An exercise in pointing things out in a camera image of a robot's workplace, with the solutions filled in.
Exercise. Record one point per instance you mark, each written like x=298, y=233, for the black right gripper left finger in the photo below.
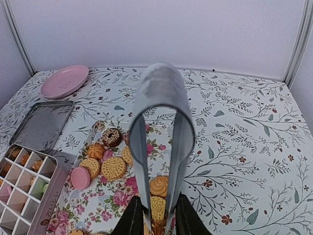
x=131, y=221

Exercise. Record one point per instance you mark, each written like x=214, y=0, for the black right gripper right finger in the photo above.
x=187, y=220

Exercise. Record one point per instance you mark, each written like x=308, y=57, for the green sandwich cookie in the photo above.
x=44, y=188

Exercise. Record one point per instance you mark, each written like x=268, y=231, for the pink sandwich cookie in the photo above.
x=5, y=192
x=80, y=178

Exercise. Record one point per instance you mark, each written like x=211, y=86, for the metal tongs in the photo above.
x=161, y=101

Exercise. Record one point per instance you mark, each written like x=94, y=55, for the floral cookie tray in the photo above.
x=97, y=209

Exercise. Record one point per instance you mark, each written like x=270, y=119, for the round cracker cookie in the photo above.
x=92, y=166
x=113, y=168
x=127, y=155

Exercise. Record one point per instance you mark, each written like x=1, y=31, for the small swirl butter cookie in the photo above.
x=96, y=151

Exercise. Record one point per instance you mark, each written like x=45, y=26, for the chocolate sprinkle donut cookie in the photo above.
x=112, y=137

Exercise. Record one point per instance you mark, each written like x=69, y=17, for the pink divided cookie tin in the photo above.
x=28, y=211

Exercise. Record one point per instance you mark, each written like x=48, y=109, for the silver tin lid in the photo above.
x=42, y=125

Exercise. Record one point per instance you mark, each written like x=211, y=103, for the pink plate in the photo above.
x=64, y=82

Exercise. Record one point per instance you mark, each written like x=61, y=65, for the right aluminium frame post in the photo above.
x=301, y=42

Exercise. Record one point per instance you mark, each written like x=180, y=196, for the aluminium frame post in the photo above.
x=9, y=15
x=301, y=42

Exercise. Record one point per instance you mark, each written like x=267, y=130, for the left aluminium frame post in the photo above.
x=9, y=15

